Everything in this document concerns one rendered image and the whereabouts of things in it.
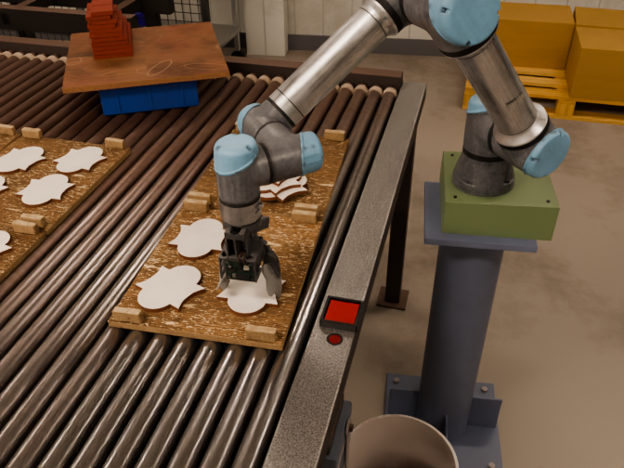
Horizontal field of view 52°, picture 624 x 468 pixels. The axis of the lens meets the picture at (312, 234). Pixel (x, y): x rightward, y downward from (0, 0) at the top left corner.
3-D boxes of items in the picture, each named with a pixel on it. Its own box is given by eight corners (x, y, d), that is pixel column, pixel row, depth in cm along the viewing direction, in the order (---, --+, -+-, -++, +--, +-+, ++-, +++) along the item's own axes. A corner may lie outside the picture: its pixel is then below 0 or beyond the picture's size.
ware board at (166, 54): (211, 26, 239) (210, 21, 238) (229, 76, 200) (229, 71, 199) (71, 38, 230) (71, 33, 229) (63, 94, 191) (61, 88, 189)
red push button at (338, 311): (359, 308, 130) (359, 304, 129) (353, 329, 125) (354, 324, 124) (331, 304, 131) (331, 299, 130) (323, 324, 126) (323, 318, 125)
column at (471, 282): (492, 385, 230) (542, 178, 178) (502, 480, 199) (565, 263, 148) (386, 374, 234) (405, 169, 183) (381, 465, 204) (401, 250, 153)
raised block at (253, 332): (278, 337, 120) (277, 327, 119) (275, 344, 119) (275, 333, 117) (247, 332, 121) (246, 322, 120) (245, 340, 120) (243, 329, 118)
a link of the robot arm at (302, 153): (299, 115, 120) (244, 128, 116) (326, 138, 111) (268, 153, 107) (301, 152, 124) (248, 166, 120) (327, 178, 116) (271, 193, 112)
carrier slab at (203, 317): (322, 226, 152) (322, 220, 151) (281, 351, 120) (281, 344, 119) (183, 211, 158) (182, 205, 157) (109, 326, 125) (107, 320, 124)
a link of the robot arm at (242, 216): (225, 183, 118) (268, 188, 116) (227, 203, 121) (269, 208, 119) (213, 205, 112) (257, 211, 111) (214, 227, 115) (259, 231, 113)
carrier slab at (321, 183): (349, 143, 185) (349, 138, 184) (322, 224, 153) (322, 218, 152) (233, 133, 191) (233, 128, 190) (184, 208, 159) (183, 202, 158)
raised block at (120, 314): (145, 318, 125) (143, 308, 123) (141, 325, 123) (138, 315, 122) (116, 315, 126) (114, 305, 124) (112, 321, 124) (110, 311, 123)
